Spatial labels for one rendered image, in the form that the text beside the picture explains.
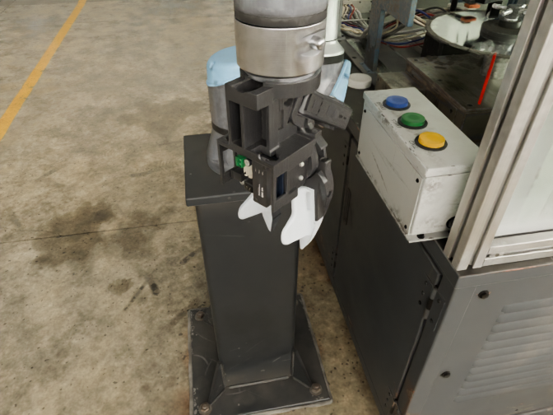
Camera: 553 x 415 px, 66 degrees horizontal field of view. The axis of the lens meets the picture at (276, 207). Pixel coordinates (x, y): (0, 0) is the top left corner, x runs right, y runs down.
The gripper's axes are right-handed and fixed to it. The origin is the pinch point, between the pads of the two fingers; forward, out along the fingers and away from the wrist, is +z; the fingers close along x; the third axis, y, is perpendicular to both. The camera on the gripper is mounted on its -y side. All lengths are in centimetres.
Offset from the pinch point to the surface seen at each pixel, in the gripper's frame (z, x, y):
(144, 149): 91, -165, -78
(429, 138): 0.3, 3.3, -30.7
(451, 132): 1.3, 4.7, -36.7
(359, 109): 16, -26, -61
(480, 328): 36, 21, -33
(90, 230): 91, -128, -23
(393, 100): 0.3, -7.6, -39.4
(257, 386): 90, -24, -17
